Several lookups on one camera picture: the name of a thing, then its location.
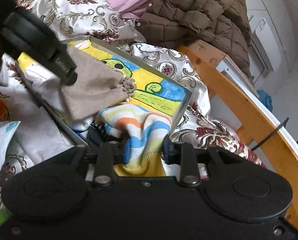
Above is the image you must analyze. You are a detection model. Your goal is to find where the dark navy cloth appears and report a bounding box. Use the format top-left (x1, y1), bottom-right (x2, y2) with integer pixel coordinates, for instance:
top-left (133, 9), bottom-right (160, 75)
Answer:
top-left (87, 124), bottom-right (122, 150)

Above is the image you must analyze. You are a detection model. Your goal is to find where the striped colourful sock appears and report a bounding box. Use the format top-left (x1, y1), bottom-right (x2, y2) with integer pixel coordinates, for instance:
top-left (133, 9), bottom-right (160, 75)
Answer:
top-left (97, 103), bottom-right (172, 177)

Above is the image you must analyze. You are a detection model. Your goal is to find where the beige linen pouch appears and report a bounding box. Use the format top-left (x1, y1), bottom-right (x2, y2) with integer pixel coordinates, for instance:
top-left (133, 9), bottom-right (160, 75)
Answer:
top-left (61, 46), bottom-right (137, 120)

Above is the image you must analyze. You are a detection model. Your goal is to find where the white muslin cloth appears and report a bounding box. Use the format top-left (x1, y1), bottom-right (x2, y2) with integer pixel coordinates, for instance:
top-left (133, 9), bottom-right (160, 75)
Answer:
top-left (24, 62), bottom-right (93, 132)

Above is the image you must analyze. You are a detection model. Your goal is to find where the floral satin bedspread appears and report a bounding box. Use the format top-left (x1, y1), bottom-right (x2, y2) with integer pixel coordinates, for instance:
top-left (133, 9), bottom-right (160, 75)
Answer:
top-left (0, 0), bottom-right (261, 190)

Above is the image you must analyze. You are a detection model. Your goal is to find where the grey tray with cartoon towel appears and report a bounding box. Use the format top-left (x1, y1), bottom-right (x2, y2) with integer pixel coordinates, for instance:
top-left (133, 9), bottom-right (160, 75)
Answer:
top-left (17, 35), bottom-right (192, 145)

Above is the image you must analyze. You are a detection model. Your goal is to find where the blue bag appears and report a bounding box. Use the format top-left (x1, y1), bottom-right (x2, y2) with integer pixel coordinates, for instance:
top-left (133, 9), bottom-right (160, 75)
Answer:
top-left (257, 89), bottom-right (273, 112)

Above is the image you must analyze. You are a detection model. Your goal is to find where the white air conditioner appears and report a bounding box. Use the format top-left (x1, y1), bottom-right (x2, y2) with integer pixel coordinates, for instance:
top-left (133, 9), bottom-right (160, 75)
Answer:
top-left (249, 15), bottom-right (282, 77)

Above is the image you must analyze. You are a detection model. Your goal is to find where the brown quilted jacket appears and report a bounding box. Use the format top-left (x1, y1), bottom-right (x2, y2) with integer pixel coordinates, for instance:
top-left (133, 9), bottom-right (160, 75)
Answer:
top-left (136, 0), bottom-right (252, 79)

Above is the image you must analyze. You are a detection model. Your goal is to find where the wooden bed frame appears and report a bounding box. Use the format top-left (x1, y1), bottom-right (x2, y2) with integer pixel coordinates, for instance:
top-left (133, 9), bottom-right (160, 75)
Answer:
top-left (177, 41), bottom-right (298, 229)

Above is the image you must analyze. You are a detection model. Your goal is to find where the black cable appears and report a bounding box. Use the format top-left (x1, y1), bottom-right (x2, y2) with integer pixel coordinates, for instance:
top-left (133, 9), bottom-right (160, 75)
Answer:
top-left (250, 117), bottom-right (290, 152)

